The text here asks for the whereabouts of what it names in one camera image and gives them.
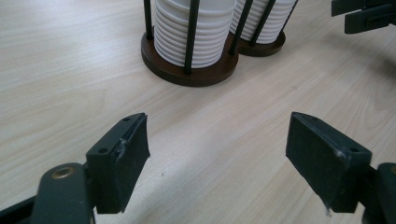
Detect brown double cup holder rack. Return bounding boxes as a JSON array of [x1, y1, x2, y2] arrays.
[[140, 0, 300, 88]]

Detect stack of white paper cups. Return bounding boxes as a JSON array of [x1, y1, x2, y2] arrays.
[[229, 0, 300, 45], [153, 0, 238, 69]]

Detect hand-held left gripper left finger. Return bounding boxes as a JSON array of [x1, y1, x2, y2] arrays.
[[85, 112, 151, 215]]

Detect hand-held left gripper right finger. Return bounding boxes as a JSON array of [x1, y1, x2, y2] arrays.
[[285, 111, 374, 215]]

